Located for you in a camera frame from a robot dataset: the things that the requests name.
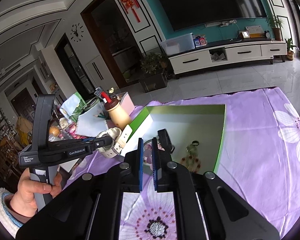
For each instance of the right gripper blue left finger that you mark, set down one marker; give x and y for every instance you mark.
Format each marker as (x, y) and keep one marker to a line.
(134, 180)

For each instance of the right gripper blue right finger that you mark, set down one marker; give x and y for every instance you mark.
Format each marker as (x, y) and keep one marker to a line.
(160, 158)

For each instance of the black wrist watch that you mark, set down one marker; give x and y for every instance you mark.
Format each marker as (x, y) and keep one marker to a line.
(165, 141)

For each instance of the cream white wrist watch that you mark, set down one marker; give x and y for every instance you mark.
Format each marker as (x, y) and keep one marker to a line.
(112, 142)

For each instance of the white knit sleeve forearm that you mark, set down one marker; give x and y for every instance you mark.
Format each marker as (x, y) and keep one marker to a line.
(8, 221)

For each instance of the person's left hand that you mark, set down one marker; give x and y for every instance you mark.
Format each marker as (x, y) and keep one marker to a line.
(23, 201)

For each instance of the green cardboard box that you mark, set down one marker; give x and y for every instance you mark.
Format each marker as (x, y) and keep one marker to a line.
(196, 132)

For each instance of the yellow bear bottle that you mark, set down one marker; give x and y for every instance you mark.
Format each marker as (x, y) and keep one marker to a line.
(117, 114)

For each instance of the white paper sheet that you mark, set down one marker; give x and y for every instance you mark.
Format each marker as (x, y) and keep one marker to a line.
(89, 124)

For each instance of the green white snack bag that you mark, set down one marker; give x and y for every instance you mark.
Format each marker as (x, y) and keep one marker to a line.
(73, 107)

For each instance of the pink pen holder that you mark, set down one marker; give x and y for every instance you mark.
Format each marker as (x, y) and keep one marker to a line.
(126, 102)

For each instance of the grey remote control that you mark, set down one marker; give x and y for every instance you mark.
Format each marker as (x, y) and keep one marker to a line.
(98, 92)

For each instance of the large dark planter plant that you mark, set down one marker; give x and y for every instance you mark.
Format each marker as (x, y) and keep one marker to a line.
(154, 72)

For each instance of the clear plastic storage bin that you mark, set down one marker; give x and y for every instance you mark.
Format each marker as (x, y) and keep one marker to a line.
(178, 44)

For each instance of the white TV cabinet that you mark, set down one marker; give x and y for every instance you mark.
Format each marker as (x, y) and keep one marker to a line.
(227, 54)

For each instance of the large black television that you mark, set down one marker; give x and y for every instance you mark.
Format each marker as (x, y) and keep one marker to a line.
(187, 13)

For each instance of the red Chinese knot ornament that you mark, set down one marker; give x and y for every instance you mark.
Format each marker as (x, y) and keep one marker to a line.
(131, 5)

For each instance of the small alarm clock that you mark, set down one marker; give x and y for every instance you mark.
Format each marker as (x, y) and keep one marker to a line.
(267, 34)

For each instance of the small potted plant on floor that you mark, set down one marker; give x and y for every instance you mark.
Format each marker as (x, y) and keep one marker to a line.
(290, 48)

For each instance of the potted plant by cabinet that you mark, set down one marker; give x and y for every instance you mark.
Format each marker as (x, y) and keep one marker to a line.
(276, 25)

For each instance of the black wall clock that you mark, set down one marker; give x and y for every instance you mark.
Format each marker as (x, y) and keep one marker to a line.
(76, 32)

